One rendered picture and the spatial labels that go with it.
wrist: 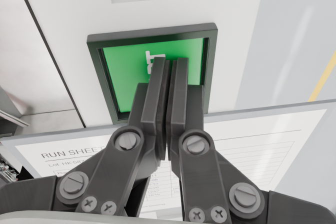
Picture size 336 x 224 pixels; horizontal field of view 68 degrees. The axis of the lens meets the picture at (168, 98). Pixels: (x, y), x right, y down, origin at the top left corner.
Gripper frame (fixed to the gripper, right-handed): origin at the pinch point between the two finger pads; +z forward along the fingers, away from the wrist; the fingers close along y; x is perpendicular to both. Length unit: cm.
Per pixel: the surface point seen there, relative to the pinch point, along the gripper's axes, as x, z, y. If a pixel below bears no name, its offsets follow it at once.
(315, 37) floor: -69, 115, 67
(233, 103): -2.8, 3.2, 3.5
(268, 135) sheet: -6.5, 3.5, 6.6
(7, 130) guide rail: -17.0, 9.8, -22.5
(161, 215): -21.8, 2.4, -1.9
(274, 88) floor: -106, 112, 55
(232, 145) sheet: -7.1, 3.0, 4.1
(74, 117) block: -10.3, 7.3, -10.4
